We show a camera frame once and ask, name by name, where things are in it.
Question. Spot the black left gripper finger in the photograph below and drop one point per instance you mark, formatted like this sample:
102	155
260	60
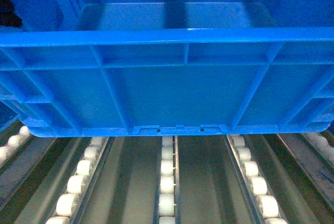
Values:
8	16

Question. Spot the far right roller track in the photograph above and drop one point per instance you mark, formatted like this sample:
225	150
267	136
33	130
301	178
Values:
320	146

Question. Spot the left white roller track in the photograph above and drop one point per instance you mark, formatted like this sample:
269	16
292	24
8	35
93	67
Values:
72	202

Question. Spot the far left roller track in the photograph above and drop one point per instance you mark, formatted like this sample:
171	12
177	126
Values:
14	140

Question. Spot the large blue plastic crate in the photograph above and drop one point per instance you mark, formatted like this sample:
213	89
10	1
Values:
169	67

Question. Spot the right white roller track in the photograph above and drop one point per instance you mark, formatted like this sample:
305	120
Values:
263	206

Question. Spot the white roller track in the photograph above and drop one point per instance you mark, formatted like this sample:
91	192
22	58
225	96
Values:
167	200
72	202
263	206

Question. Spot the centre white roller track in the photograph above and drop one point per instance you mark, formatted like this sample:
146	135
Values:
167	200

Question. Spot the blue crate left near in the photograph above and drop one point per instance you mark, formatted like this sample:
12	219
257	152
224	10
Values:
7	116

